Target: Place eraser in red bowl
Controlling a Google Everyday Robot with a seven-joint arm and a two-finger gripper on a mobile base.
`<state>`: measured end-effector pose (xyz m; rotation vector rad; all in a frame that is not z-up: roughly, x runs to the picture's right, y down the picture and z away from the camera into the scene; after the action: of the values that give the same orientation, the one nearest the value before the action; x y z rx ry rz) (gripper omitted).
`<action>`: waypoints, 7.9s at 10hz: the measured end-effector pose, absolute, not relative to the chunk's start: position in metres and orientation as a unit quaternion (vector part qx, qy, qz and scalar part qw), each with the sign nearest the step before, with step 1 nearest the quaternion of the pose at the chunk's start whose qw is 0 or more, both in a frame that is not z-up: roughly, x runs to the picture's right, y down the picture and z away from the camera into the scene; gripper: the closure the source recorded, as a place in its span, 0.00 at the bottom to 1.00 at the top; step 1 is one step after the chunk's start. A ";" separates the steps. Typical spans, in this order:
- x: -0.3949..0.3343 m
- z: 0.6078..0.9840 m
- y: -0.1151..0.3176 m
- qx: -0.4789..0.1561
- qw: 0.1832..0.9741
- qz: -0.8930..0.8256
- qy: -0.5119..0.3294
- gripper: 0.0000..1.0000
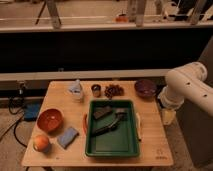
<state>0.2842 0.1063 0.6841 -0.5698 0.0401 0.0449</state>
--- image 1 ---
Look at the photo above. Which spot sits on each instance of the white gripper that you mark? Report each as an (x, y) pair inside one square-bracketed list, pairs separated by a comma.
[(168, 116)]

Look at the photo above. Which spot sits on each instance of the dark eraser block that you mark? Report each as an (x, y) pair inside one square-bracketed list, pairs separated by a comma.
[(102, 112)]

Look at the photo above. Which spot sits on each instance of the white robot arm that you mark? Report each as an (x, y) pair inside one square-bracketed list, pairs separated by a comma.
[(185, 82)]

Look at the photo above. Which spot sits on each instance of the purple bowl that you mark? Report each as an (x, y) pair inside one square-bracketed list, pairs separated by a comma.
[(145, 88)]

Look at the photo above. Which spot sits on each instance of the red bowl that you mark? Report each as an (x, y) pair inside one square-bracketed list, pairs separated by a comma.
[(50, 120)]

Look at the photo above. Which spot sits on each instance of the white pen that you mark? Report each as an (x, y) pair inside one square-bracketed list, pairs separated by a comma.
[(138, 126)]

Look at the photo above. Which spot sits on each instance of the dark stapler tool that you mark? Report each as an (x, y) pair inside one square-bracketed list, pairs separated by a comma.
[(120, 115)]

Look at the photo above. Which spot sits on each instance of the green plastic tray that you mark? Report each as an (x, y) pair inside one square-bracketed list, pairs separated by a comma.
[(122, 142)]

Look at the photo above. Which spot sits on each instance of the bunch of dark grapes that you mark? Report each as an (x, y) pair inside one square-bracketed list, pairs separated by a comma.
[(113, 90)]

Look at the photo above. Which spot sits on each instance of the small metal cup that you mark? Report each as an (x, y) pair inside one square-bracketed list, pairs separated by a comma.
[(96, 90)]

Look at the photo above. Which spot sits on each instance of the red marker pen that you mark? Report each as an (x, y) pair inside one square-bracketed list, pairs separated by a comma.
[(85, 124)]

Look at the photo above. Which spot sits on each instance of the clear plastic cup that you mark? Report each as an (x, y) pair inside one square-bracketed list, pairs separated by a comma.
[(76, 91)]

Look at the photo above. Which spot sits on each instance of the blue sponge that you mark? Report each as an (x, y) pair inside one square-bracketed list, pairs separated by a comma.
[(67, 137)]

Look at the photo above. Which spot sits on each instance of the orange apple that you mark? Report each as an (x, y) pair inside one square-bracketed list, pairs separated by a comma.
[(41, 143)]

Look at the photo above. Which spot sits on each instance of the blue power box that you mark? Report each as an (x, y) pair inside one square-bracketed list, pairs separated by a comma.
[(31, 111)]

